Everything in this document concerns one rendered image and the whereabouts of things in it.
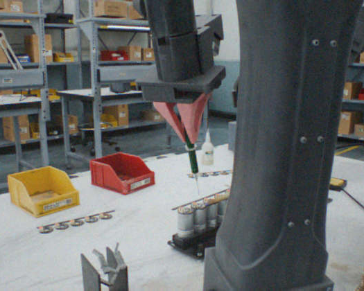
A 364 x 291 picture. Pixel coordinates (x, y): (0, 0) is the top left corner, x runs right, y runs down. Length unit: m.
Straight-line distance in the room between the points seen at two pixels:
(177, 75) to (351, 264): 0.37
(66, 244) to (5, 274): 0.11
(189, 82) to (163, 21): 0.08
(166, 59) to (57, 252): 0.34
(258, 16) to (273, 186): 0.09
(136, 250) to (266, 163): 0.43
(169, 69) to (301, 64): 0.28
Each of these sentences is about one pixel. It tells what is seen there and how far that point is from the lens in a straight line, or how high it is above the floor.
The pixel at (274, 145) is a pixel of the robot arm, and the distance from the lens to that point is 0.20.
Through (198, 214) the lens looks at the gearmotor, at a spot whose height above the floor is 0.80.
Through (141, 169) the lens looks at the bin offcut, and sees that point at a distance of 0.92.
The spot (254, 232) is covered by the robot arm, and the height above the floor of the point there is 0.94.
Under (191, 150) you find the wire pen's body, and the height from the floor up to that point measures 0.91.
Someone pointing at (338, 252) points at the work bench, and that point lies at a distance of 0.64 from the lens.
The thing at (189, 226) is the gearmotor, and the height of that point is 0.79.
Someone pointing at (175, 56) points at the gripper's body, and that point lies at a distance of 0.45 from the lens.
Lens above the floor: 1.04
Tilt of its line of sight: 13 degrees down
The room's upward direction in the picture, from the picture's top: straight up
